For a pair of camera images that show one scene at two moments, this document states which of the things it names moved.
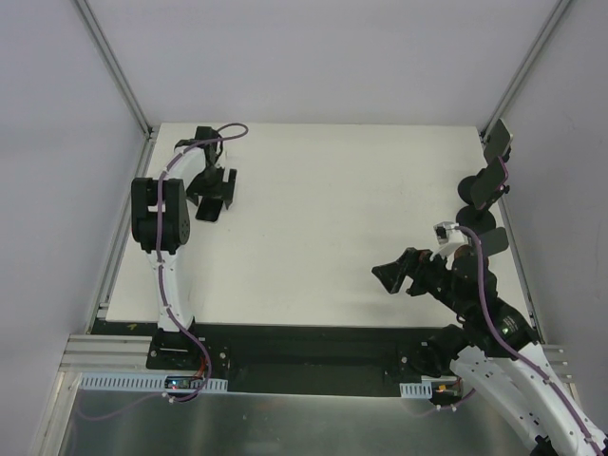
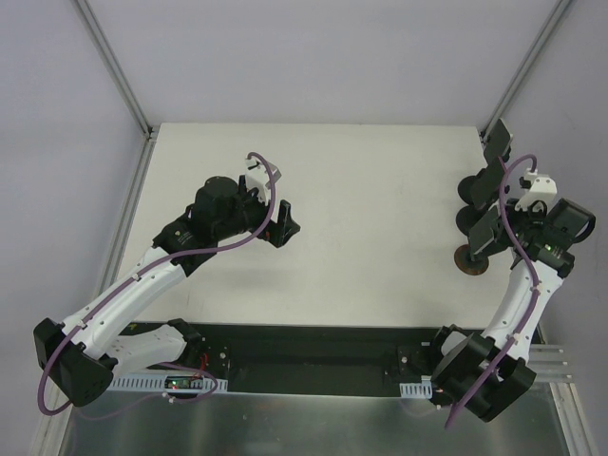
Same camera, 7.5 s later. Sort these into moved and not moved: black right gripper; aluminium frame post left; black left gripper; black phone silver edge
Moved: black right gripper; black left gripper
Not moved: black phone silver edge; aluminium frame post left
